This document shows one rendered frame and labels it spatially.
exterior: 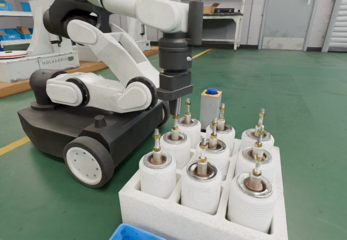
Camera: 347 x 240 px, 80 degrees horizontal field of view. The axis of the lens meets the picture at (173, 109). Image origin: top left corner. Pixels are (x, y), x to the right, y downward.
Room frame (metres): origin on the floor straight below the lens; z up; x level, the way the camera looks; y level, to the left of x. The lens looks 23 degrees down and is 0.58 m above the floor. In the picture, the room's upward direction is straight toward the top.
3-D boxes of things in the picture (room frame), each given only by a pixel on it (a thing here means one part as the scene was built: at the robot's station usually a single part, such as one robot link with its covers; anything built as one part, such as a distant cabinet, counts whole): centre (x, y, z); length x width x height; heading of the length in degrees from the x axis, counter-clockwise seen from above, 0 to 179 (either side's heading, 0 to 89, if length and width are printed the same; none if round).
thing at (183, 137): (0.55, -0.01, 0.25); 0.08 x 0.08 x 0.01
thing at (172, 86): (0.55, -0.01, 0.45); 0.13 x 0.10 x 0.12; 138
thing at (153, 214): (0.50, -0.11, 0.09); 0.39 x 0.39 x 0.18; 67
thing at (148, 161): (0.44, 0.04, 0.25); 0.08 x 0.08 x 0.01
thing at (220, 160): (0.50, -0.11, 0.16); 0.10 x 0.10 x 0.18
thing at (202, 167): (0.40, -0.07, 0.26); 0.02 x 0.02 x 0.03
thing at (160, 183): (0.44, 0.04, 0.16); 0.10 x 0.10 x 0.18
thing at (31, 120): (0.96, 0.44, 0.19); 0.64 x 0.52 x 0.33; 68
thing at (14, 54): (2.07, 1.61, 0.29); 0.30 x 0.30 x 0.06
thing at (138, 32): (3.64, 1.00, 0.45); 1.51 x 0.57 x 0.74; 158
